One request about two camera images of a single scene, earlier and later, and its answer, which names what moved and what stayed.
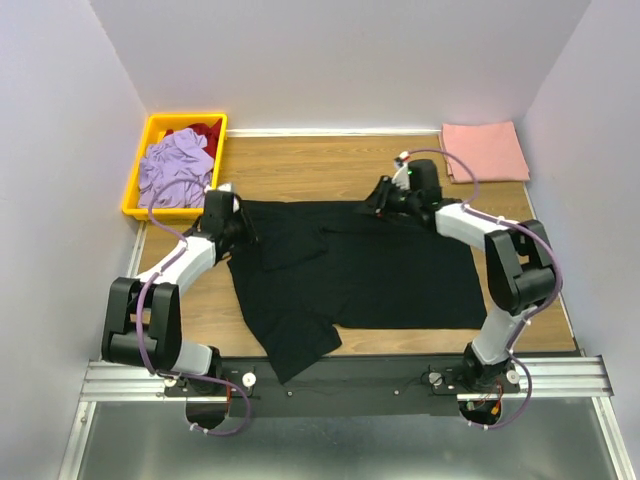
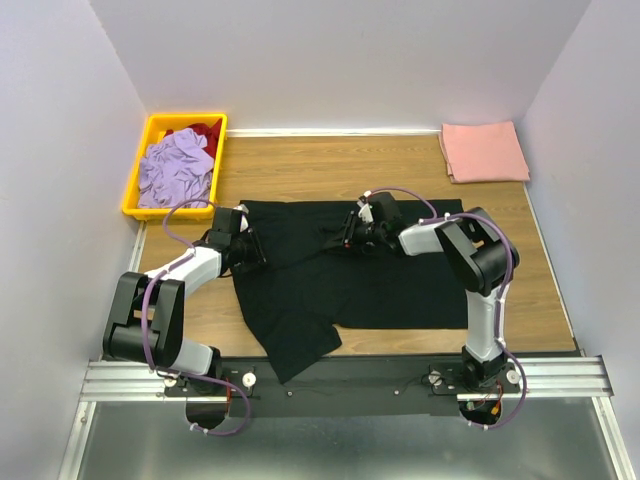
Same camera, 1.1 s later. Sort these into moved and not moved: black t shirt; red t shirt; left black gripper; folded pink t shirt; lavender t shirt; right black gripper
Moved: right black gripper; left black gripper
Not moved: black t shirt; red t shirt; folded pink t shirt; lavender t shirt
